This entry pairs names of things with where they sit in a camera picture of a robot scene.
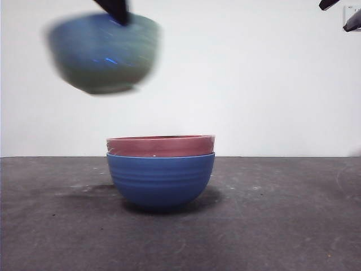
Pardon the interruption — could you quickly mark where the white wall socket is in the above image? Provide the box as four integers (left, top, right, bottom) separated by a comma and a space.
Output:
343, 5, 361, 32

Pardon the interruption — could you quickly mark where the blue ribbed bowl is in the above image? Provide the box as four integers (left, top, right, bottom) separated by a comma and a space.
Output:
105, 151, 215, 214

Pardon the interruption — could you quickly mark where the green ribbed bowl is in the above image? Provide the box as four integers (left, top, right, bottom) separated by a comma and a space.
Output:
43, 12, 164, 95

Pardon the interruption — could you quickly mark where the red ribbed bowl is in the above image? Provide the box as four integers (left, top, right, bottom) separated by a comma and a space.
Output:
105, 134, 218, 158

